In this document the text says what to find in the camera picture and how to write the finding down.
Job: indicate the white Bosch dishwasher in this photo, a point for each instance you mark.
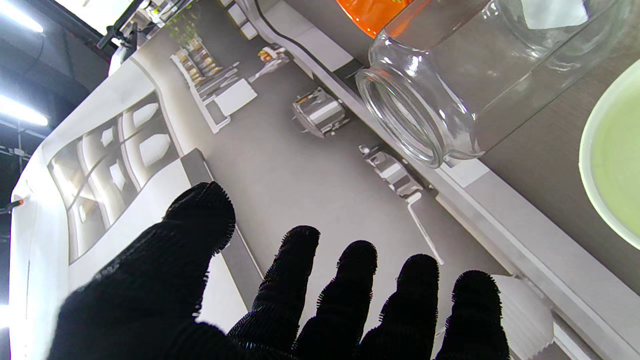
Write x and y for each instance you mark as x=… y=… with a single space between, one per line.
x=280 y=175

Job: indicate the cream plastic funnel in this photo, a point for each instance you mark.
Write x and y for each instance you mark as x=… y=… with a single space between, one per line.
x=620 y=165

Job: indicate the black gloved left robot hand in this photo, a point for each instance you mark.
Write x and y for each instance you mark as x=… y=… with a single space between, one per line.
x=150 y=300

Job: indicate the orange plastic bowl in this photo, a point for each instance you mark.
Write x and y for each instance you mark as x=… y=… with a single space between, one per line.
x=370 y=15

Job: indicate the clear glass jar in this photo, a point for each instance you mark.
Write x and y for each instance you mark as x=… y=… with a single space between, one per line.
x=475 y=75

